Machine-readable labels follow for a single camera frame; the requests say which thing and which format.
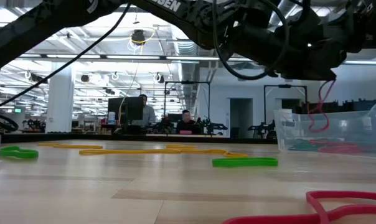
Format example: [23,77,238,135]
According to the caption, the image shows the long light bar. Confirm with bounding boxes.
[15,52,376,66]

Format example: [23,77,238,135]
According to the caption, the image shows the clear plastic bin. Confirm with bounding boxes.
[273,100,376,160]

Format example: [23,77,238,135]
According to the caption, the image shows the green rubber band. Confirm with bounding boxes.
[212,157,279,169]
[0,146,40,160]

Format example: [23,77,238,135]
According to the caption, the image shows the black ceiling cable reel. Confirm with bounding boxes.
[130,29,147,46]

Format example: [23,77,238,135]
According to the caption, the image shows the thick black cable loop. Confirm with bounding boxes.
[0,111,20,133]

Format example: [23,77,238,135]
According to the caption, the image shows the black storage crates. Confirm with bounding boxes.
[295,98,376,115]

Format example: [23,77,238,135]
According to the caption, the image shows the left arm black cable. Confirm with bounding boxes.
[212,0,291,82]

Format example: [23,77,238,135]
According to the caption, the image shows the black computer monitor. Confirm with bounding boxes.
[107,96,144,127]

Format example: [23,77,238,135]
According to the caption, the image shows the silver ventilation duct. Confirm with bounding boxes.
[171,29,204,108]

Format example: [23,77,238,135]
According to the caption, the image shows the black table frame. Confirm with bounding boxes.
[0,132,278,146]

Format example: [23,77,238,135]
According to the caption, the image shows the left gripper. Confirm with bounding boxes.
[247,23,347,82]

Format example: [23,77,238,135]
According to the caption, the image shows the white column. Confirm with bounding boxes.
[44,61,77,134]

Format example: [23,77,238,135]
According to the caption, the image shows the black metal gantry frame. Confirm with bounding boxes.
[263,83,309,125]
[163,80,212,127]

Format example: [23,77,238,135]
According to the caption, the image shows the person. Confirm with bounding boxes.
[137,93,157,128]
[175,108,203,135]

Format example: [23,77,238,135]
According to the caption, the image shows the long yellow rubber band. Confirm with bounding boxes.
[78,147,249,159]

